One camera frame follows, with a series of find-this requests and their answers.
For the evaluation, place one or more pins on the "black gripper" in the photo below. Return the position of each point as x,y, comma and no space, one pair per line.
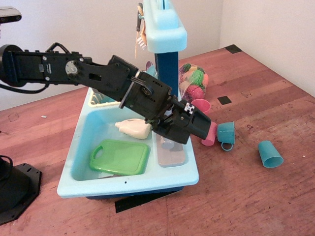
151,98

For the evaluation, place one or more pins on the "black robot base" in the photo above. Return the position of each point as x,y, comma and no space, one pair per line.
19,187

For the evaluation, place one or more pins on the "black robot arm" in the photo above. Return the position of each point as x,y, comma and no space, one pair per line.
19,67

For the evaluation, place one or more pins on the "pink toy tumbler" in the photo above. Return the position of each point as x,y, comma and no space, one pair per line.
211,137

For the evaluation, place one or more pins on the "grey toy faucet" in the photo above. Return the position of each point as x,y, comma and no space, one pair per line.
169,152

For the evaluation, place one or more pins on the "black tape square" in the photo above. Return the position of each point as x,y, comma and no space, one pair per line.
224,100

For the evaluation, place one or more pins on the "net bag of toy food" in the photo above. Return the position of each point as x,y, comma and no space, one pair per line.
193,81

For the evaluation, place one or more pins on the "cream toy detergent bottle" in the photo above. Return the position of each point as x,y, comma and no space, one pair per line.
134,127

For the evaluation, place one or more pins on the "teal toy plate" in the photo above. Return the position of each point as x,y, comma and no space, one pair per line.
152,71

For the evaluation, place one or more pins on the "green plastic cutting board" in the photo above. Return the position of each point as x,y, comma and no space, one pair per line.
123,158

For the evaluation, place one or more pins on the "purple toy spoon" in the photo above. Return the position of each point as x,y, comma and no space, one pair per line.
148,64

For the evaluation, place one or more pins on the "light blue toy sink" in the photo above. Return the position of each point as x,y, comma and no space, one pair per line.
166,37

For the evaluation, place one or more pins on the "teal toy tumbler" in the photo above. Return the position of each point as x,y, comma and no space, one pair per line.
269,155

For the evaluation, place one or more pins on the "black tape corner piece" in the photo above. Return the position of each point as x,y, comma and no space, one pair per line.
233,49

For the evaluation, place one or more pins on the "cream toy dish brush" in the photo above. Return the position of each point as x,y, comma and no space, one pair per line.
141,38

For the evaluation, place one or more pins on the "pink toy cup with handle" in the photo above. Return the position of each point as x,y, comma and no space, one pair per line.
203,105

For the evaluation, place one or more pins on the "teal toy cup with handle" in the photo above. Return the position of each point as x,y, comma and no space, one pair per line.
226,135

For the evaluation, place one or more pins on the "grey camera on stand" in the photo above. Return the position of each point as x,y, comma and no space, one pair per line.
9,14

